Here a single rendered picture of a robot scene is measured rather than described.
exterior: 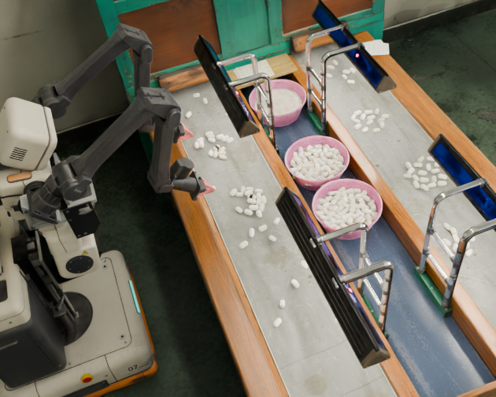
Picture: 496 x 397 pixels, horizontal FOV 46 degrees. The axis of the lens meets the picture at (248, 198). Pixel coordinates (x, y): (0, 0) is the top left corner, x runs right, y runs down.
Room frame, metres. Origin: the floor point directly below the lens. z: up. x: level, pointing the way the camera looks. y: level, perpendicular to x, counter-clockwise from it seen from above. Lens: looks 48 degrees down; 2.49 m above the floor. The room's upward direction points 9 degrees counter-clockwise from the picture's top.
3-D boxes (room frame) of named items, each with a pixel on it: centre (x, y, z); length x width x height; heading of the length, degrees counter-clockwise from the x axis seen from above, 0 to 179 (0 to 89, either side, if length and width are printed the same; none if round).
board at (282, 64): (2.34, -0.16, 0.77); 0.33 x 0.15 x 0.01; 103
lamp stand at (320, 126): (2.00, -0.44, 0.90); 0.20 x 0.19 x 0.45; 13
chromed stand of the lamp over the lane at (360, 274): (0.96, -0.27, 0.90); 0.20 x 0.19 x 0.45; 13
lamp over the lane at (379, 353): (0.95, -0.19, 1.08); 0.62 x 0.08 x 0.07; 13
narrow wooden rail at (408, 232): (1.57, -0.50, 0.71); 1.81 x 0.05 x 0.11; 13
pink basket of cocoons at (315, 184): (1.70, -0.31, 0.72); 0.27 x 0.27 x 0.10
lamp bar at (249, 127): (1.90, 0.02, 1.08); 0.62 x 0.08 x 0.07; 13
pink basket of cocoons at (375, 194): (1.42, -0.37, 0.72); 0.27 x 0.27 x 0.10
